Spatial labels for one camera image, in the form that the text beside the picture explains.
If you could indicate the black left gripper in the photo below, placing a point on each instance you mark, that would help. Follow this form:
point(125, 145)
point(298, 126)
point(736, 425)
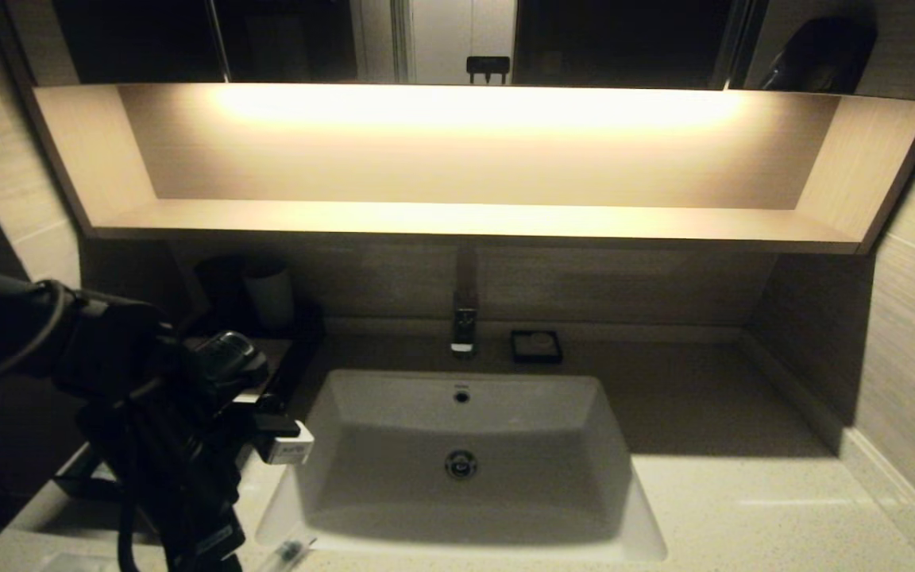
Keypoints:
point(179, 469)

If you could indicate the chrome sink drain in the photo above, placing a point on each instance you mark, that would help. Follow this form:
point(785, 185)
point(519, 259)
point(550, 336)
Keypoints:
point(461, 465)

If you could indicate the small black bracket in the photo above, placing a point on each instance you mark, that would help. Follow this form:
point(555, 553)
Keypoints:
point(488, 65)

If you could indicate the clear toothbrush packet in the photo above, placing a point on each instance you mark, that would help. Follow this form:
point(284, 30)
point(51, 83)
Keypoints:
point(287, 550)

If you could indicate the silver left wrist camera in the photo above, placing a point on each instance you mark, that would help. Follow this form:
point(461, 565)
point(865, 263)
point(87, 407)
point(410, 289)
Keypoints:
point(287, 451)

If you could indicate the chrome faucet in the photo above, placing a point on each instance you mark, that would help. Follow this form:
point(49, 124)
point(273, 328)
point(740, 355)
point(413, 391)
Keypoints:
point(464, 326)

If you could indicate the black cup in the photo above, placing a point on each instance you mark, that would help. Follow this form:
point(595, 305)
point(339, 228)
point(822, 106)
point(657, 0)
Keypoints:
point(219, 286)

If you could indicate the wooden wall niche shelf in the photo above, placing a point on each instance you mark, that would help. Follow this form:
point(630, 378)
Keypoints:
point(457, 217)

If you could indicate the black soap dish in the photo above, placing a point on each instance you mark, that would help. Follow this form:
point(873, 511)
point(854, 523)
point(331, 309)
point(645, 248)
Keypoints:
point(515, 357)

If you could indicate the mirror cabinet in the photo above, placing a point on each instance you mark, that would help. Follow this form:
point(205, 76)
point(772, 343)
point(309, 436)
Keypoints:
point(624, 40)

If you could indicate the white cup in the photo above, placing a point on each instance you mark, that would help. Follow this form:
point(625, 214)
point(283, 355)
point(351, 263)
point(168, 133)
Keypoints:
point(269, 298)

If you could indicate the white ceramic sink basin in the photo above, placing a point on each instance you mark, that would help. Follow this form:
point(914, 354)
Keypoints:
point(426, 477)

